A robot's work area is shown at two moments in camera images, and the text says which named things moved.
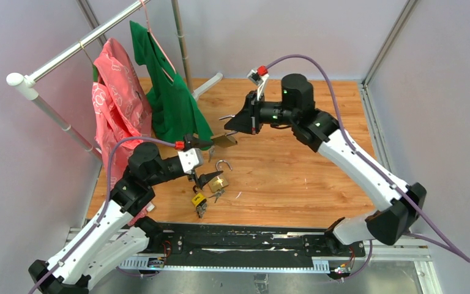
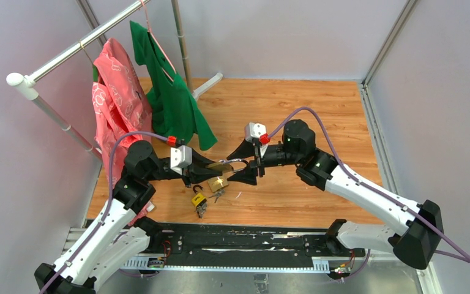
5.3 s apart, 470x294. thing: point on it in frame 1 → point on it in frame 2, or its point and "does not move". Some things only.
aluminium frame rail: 374,124 does not move
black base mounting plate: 234,246 does not move
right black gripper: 248,119 → 248,176
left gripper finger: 199,143 → 199,161
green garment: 175,113 does not move
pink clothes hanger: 149,27 does not move
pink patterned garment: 122,108 does not move
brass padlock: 220,182 does not move
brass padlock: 225,141 → 226,166
